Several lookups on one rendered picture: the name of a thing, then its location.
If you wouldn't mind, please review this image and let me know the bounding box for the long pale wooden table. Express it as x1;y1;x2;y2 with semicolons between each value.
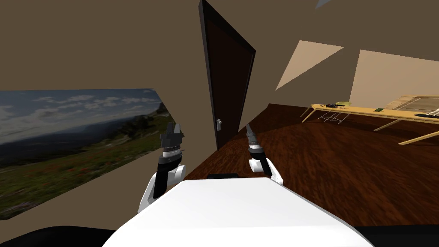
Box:
301;101;439;146

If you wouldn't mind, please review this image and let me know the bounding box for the large landscape picture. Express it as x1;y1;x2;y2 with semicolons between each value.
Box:
0;88;177;220

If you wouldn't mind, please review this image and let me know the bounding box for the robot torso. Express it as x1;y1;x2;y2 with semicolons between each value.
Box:
101;173;375;247

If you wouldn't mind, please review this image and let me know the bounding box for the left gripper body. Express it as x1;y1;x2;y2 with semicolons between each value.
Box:
159;132;185;149

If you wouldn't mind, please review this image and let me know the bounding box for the dark brown door leaf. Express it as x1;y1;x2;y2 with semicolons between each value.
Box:
198;0;256;151

